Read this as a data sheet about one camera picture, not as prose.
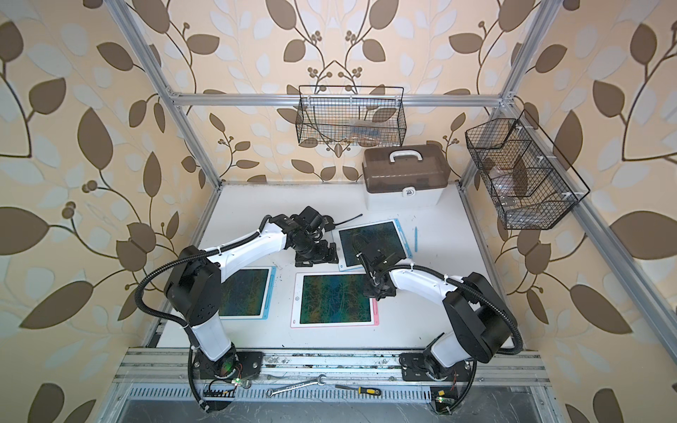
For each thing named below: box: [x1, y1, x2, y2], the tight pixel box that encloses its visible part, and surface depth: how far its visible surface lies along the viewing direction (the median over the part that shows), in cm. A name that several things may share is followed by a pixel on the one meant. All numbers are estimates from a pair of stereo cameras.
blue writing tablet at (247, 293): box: [218, 266, 277, 320], surface depth 89 cm
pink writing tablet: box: [290, 271, 380, 329], surface depth 88 cm
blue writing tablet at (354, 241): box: [331, 218, 413, 273], surface depth 105 cm
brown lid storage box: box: [362, 143, 451, 211], surface depth 104 cm
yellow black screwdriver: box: [334, 384, 382, 396], surface depth 72 cm
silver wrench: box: [266, 373, 328, 398], surface depth 72 cm
